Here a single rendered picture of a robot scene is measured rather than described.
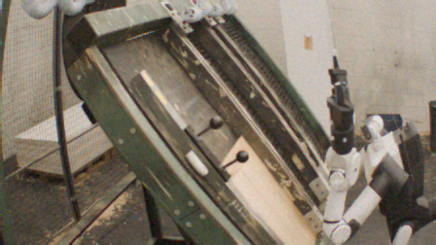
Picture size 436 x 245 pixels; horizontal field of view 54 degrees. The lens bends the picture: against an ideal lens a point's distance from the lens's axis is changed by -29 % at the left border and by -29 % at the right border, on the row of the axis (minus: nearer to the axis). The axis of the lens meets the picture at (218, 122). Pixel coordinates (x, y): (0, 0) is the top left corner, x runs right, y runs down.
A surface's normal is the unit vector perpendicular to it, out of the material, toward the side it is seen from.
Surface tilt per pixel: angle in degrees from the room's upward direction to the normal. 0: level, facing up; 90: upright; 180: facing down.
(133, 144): 90
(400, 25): 90
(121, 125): 90
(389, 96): 90
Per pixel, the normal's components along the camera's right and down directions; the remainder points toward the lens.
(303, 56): -0.30, 0.23
